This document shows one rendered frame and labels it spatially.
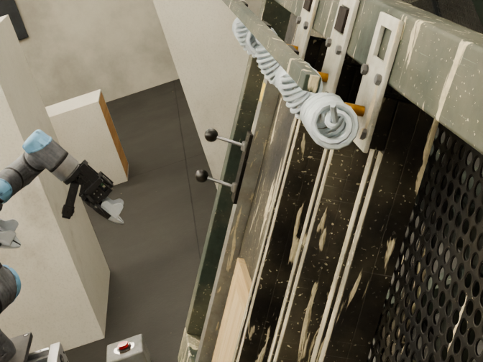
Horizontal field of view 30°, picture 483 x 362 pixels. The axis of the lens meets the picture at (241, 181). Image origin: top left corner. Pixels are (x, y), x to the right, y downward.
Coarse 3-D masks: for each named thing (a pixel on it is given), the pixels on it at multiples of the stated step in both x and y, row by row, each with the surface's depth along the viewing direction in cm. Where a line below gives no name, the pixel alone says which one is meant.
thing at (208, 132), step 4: (208, 132) 246; (212, 132) 246; (216, 132) 247; (208, 136) 246; (212, 136) 246; (216, 136) 247; (220, 136) 247; (208, 140) 247; (212, 140) 247; (224, 140) 246; (228, 140) 246; (232, 140) 246; (236, 144) 245; (240, 144) 245; (244, 144) 244; (244, 148) 244
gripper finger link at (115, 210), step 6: (102, 204) 259; (108, 204) 259; (114, 204) 260; (120, 204) 260; (108, 210) 260; (114, 210) 260; (120, 210) 260; (114, 216) 260; (114, 222) 262; (120, 222) 262
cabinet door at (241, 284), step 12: (240, 264) 239; (240, 276) 236; (240, 288) 233; (228, 300) 245; (240, 300) 230; (228, 312) 242; (240, 312) 229; (228, 324) 241; (240, 324) 226; (228, 336) 238; (216, 348) 249; (228, 348) 235; (216, 360) 246; (228, 360) 233
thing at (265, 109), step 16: (272, 96) 239; (256, 112) 244; (272, 112) 240; (256, 128) 241; (256, 144) 243; (256, 160) 244; (256, 176) 245; (240, 192) 246; (240, 208) 248; (240, 224) 249; (224, 240) 255; (240, 240) 251; (224, 256) 252; (224, 272) 253; (224, 288) 255; (224, 304) 256; (208, 320) 257; (208, 336) 259; (208, 352) 260
